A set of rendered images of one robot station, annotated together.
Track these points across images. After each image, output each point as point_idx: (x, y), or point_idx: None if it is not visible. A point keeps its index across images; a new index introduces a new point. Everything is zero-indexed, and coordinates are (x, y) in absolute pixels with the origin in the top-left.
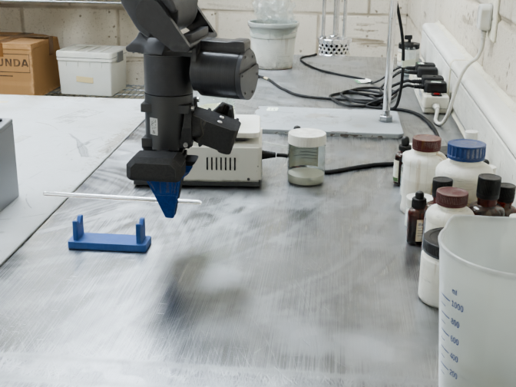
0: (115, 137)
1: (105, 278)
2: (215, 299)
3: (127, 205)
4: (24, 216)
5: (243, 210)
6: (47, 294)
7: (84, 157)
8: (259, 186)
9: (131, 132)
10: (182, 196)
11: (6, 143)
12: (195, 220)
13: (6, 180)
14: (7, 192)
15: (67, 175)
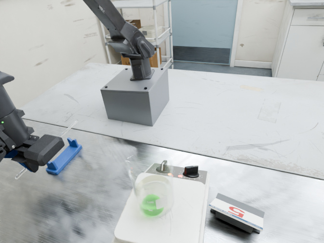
0: (284, 165)
1: None
2: None
3: (119, 167)
4: (121, 130)
5: (75, 234)
6: None
7: (223, 148)
8: None
9: (310, 176)
10: (125, 197)
11: (140, 100)
12: (75, 199)
13: (138, 114)
14: (139, 119)
15: (184, 141)
